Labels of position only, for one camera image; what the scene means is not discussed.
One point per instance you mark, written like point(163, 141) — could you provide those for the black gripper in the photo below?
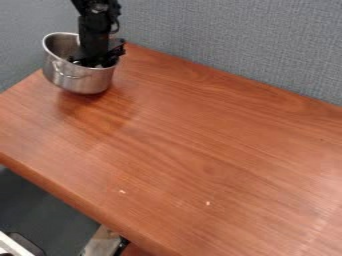
point(99, 50)

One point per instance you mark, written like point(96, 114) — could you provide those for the stainless steel pot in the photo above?
point(74, 78)

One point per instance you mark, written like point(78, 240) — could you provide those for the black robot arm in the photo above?
point(100, 7)

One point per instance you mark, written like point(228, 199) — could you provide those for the white and black floor object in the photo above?
point(16, 245)

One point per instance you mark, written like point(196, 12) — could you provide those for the metal table leg bracket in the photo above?
point(105, 243)

